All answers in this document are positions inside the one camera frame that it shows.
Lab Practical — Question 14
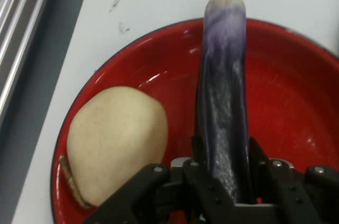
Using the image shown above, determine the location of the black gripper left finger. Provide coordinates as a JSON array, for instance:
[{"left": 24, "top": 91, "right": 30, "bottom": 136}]
[{"left": 82, "top": 135, "right": 237, "bottom": 224}]

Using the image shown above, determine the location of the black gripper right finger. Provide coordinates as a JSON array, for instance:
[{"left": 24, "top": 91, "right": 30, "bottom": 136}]
[{"left": 248, "top": 136, "right": 339, "bottom": 224}]

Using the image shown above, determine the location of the purple toy eggplant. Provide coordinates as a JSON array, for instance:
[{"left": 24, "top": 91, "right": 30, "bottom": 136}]
[{"left": 194, "top": 0, "right": 256, "bottom": 205}]

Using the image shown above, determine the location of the pale yellow toy potato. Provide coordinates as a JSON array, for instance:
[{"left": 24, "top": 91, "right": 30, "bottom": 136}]
[{"left": 59, "top": 86, "right": 170, "bottom": 209}]

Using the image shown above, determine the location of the red plate with black rim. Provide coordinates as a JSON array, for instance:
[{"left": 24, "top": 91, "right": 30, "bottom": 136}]
[{"left": 50, "top": 18, "right": 339, "bottom": 224}]

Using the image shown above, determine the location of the long horizontal aluminium frame rail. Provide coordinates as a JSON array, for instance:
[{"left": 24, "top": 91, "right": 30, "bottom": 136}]
[{"left": 0, "top": 0, "right": 57, "bottom": 120}]

